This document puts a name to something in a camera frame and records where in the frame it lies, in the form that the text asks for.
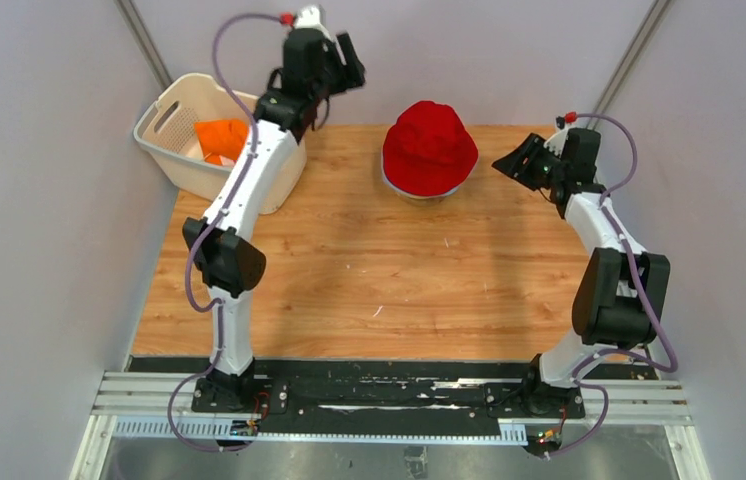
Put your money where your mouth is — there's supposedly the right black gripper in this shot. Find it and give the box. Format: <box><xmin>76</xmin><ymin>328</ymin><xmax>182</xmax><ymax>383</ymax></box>
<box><xmin>493</xmin><ymin>133</ymin><xmax>567</xmax><ymax>191</ymax></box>

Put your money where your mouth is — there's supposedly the red bucket hat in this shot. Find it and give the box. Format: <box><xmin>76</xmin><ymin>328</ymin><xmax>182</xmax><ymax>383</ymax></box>
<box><xmin>382</xmin><ymin>100</ymin><xmax>479</xmax><ymax>195</ymax></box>

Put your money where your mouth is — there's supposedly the wooden hat stand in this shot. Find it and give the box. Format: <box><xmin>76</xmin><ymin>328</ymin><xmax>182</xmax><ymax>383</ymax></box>
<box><xmin>405</xmin><ymin>195</ymin><xmax>448</xmax><ymax>205</ymax></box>

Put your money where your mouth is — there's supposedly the orange bucket hat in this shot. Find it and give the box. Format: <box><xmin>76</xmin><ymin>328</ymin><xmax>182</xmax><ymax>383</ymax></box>
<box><xmin>194</xmin><ymin>119</ymin><xmax>250</xmax><ymax>167</ymax></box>

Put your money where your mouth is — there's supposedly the purple bucket hat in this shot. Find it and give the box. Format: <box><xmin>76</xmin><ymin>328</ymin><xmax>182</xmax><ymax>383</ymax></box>
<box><xmin>382</xmin><ymin>175</ymin><xmax>460</xmax><ymax>199</ymax></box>

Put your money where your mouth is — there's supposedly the white plastic basket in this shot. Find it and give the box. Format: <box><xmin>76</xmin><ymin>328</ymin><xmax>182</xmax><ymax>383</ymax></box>
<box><xmin>133</xmin><ymin>72</ymin><xmax>308</xmax><ymax>216</ymax></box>

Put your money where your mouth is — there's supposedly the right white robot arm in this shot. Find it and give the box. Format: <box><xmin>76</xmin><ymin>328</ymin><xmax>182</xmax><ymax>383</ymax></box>
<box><xmin>492</xmin><ymin>128</ymin><xmax>671</xmax><ymax>417</ymax></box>

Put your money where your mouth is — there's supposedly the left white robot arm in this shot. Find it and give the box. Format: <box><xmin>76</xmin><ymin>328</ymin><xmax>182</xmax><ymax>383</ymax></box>
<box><xmin>182</xmin><ymin>26</ymin><xmax>366</xmax><ymax>413</ymax></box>

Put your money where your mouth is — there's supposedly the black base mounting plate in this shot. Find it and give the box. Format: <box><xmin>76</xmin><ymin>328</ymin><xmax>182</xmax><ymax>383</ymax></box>
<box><xmin>127</xmin><ymin>357</ymin><xmax>584</xmax><ymax>447</ymax></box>

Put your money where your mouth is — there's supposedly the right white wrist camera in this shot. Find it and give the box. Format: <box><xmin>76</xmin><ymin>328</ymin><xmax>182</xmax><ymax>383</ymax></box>
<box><xmin>544</xmin><ymin>124</ymin><xmax>571</xmax><ymax>157</ymax></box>

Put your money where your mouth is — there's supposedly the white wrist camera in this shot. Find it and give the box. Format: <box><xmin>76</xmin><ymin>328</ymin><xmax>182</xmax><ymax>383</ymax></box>
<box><xmin>293</xmin><ymin>4</ymin><xmax>330</xmax><ymax>37</ymax></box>
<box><xmin>544</xmin><ymin>124</ymin><xmax>571</xmax><ymax>157</ymax></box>

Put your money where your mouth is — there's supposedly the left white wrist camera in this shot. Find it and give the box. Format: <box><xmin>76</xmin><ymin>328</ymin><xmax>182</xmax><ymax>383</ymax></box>
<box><xmin>293</xmin><ymin>4</ymin><xmax>330</xmax><ymax>37</ymax></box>

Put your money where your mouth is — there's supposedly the aluminium frame rail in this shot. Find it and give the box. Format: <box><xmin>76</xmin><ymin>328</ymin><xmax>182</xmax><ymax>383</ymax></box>
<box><xmin>90</xmin><ymin>372</ymin><xmax>711</xmax><ymax>479</ymax></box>

